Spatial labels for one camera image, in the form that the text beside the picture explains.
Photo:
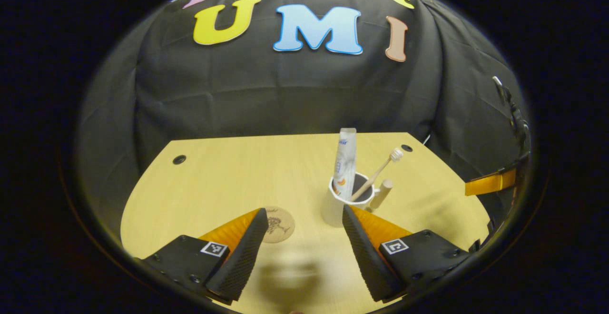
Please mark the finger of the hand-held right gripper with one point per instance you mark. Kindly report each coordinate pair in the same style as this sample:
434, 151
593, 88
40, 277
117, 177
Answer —
490, 183

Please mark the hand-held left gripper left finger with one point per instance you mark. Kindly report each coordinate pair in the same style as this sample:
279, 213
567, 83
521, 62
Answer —
242, 261

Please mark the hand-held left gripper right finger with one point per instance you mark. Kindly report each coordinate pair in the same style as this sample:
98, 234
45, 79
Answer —
368, 261

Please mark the round cork coaster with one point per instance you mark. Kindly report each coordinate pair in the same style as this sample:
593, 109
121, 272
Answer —
280, 226

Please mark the white cup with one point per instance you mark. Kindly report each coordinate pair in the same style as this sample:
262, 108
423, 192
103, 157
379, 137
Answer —
333, 209

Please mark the wooden toothbrush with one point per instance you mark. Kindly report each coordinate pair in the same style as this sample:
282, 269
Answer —
376, 173

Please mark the white toothpaste tube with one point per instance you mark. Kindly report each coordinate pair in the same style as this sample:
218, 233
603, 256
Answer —
345, 161

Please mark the light wooden desktop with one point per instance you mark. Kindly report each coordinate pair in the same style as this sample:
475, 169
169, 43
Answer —
228, 181

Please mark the black backdrop cloth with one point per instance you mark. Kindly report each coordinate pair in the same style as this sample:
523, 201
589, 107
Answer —
285, 95

